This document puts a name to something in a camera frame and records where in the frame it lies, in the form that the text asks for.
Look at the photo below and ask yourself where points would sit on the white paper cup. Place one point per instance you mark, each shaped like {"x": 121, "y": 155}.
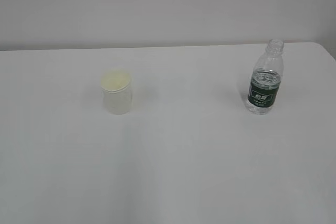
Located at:
{"x": 117, "y": 91}

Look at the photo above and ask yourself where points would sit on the clear water bottle green label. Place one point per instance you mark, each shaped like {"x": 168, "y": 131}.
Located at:
{"x": 266, "y": 78}

